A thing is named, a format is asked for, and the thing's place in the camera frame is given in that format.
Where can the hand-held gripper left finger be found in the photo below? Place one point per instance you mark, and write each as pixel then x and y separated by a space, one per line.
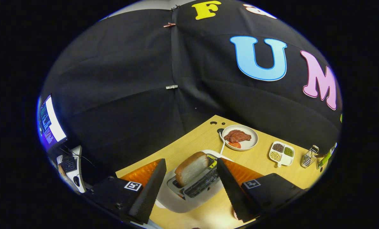
pixel 148 194

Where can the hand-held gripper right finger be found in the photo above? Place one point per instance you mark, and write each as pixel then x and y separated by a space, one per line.
pixel 232 190

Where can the plain bread slice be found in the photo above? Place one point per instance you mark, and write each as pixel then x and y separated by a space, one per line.
pixel 191 168

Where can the cream toaster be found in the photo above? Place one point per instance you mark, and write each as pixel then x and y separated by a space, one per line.
pixel 176 202

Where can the orange tomato slice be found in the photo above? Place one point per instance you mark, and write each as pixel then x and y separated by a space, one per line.
pixel 235 145

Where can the round white plate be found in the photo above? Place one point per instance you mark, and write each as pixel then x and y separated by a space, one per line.
pixel 251 143

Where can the yellow beans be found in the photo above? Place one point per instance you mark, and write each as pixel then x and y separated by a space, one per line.
pixel 275 156

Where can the red-brown meat piece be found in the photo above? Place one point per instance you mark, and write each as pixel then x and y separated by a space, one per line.
pixel 238 136

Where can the white divided dish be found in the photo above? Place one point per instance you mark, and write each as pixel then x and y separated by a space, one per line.
pixel 286 160

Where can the dark brown beans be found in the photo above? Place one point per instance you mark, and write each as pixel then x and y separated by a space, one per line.
pixel 278 147

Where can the green beans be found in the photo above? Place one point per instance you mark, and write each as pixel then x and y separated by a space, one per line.
pixel 289 151

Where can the black computer mouse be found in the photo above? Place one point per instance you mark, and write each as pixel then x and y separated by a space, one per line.
pixel 76 181

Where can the white side desk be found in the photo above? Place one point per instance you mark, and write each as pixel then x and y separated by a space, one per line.
pixel 79 159

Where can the black keyboard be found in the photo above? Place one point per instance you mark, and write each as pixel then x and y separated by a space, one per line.
pixel 68 164

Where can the wooden utensil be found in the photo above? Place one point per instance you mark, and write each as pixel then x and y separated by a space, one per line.
pixel 320 155

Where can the green label drink bottle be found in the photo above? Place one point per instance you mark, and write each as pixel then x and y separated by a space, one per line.
pixel 326 156

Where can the white clip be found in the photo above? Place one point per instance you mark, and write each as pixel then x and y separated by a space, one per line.
pixel 171 86

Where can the black backdrop cloth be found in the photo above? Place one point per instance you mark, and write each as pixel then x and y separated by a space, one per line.
pixel 129 79

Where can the computer monitor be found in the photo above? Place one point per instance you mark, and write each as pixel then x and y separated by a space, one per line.
pixel 52 124

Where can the pink clip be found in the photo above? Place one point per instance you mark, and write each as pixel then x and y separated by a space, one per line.
pixel 169 24

